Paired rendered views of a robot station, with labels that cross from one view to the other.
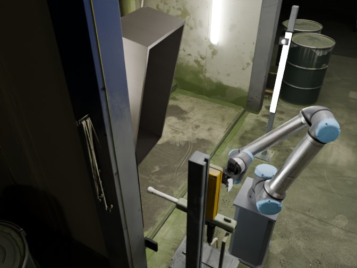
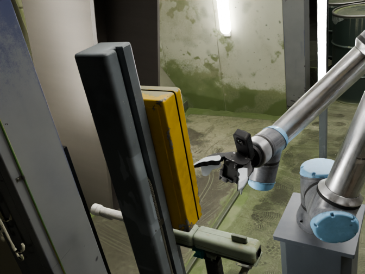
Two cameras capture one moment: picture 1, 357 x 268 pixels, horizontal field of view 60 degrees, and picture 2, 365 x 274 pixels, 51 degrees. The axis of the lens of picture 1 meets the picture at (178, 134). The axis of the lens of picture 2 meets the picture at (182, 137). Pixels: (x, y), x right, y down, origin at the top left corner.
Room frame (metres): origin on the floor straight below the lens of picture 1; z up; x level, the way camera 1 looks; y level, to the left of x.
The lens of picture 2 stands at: (0.27, -0.20, 1.76)
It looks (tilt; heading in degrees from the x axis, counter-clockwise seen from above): 27 degrees down; 5
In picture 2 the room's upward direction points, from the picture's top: 11 degrees counter-clockwise
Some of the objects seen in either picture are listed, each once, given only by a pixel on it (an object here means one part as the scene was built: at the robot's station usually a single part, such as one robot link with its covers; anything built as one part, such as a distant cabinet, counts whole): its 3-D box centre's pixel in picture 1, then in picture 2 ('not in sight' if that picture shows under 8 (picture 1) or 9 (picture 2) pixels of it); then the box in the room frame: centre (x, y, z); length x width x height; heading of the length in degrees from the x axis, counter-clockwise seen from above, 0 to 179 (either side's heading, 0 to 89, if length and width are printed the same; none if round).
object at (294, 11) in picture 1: (277, 92); (323, 71); (2.74, -0.99, 0.82); 0.05 x 0.05 x 1.64; 61
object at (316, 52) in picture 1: (304, 70); (362, 53); (4.05, -1.79, 0.44); 0.59 x 0.58 x 0.89; 165
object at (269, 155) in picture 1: (263, 154); not in sight; (2.74, -0.99, 0.01); 0.20 x 0.20 x 0.01; 61
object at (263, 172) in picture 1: (265, 179); (320, 184); (1.51, -0.59, 0.83); 0.17 x 0.15 x 0.18; 174
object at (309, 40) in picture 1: (312, 41); (364, 10); (4.06, -1.79, 0.86); 0.54 x 0.54 x 0.01
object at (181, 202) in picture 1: (189, 217); (171, 250); (1.02, -0.05, 1.05); 0.49 x 0.05 x 0.23; 61
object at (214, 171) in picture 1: (203, 191); (156, 160); (0.85, -0.10, 1.42); 0.12 x 0.06 x 0.26; 61
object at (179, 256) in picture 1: (203, 262); not in sight; (0.92, -0.14, 0.78); 0.31 x 0.23 x 0.01; 61
